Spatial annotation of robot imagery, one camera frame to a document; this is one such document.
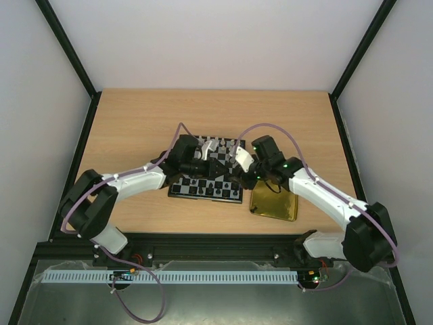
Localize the gold rectangular tray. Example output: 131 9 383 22
250 181 298 221

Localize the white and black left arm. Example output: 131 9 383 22
58 134 229 255

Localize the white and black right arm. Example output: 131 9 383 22
229 135 396 272

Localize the slotted grey cable duct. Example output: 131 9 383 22
41 270 298 285

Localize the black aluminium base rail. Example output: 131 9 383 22
31 233 336 270

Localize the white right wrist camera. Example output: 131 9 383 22
234 146 254 173

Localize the white chess piece row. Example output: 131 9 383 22
197 135 237 154

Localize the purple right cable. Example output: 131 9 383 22
233 123 401 293

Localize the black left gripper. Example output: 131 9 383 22
181 156 229 179

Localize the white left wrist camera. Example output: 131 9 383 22
200 139 219 160

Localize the black and grey chessboard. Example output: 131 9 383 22
168 135 243 204

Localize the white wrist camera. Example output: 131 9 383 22
200 139 219 160
234 146 254 173

